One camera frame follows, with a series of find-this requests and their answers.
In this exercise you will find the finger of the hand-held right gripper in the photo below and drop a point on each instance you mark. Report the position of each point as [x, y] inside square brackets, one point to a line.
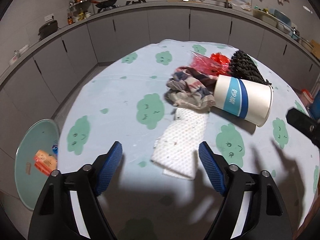
[302, 125]
[315, 111]

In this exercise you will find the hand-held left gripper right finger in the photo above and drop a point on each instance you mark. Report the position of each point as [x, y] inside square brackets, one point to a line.
[212, 170]

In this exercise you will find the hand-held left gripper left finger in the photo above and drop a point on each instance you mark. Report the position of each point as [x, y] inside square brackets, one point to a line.
[110, 170]

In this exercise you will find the white paper towel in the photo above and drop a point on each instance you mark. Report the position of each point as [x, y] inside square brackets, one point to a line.
[180, 142]

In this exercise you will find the white and blue paper cup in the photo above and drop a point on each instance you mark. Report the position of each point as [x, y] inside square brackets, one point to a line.
[250, 100]

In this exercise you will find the blue plastic scrap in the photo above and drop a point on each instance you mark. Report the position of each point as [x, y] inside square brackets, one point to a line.
[55, 149]

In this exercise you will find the orange paper wrapper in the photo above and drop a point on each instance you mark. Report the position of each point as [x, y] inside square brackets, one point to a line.
[46, 162]

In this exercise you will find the black foam net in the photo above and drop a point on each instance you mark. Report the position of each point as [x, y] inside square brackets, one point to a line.
[243, 66]

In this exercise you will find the patterned cloth rag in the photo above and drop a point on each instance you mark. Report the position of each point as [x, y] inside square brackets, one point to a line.
[190, 90]

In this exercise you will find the teal trash bin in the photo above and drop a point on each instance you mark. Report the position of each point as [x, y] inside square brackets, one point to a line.
[27, 150]

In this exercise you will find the red plastic bag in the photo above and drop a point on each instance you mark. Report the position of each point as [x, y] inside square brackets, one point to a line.
[221, 59]

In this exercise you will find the pink translucent plastic bag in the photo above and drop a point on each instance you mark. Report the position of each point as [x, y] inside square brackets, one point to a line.
[202, 65]

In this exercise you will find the orange plastic container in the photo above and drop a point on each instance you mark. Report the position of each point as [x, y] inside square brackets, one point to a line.
[307, 95]

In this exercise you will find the glass bowl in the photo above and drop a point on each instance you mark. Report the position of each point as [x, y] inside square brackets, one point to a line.
[308, 45]

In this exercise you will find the metal pot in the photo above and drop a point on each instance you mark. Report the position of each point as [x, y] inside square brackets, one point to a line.
[295, 33]

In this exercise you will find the blue storage box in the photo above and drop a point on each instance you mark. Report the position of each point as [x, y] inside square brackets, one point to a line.
[283, 17]

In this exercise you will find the white plastic basin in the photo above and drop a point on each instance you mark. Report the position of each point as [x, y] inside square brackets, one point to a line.
[263, 17]

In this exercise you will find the bowl with white contents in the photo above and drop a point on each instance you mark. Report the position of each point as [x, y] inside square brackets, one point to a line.
[24, 49]

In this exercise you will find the black rice cooker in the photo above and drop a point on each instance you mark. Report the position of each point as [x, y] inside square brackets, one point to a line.
[48, 30]

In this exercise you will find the grey base cabinets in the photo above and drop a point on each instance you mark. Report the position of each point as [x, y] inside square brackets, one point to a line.
[170, 22]

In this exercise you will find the dark sauce bottle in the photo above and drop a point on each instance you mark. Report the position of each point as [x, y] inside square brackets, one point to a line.
[70, 20]

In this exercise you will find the black wok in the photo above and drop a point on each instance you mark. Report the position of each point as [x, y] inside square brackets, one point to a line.
[107, 3]

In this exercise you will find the spice rack with bottles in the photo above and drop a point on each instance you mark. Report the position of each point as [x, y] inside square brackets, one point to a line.
[81, 5]

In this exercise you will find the gas stove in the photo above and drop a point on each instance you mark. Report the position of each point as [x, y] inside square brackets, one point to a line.
[135, 2]

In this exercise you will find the wall outlet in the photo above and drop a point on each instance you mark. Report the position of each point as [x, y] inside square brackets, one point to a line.
[49, 18]

